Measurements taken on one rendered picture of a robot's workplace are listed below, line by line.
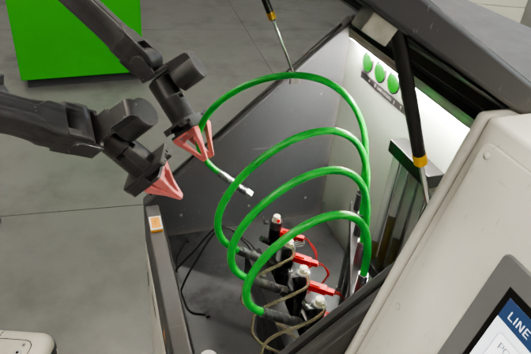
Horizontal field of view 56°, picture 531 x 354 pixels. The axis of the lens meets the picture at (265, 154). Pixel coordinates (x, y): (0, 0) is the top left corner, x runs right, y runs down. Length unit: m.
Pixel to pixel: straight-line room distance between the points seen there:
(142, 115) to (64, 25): 3.36
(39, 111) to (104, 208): 2.13
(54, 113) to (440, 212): 0.60
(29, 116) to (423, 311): 0.63
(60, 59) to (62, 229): 1.81
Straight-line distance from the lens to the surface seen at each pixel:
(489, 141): 0.66
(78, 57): 4.30
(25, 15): 4.19
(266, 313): 0.91
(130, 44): 1.11
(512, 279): 0.62
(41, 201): 3.08
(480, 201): 0.65
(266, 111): 1.32
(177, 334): 1.09
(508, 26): 1.28
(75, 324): 2.40
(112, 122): 0.89
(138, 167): 0.94
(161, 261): 1.23
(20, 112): 0.83
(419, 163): 0.70
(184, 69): 1.08
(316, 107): 1.37
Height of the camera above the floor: 1.81
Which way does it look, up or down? 32 degrees down
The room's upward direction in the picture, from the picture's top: 5 degrees clockwise
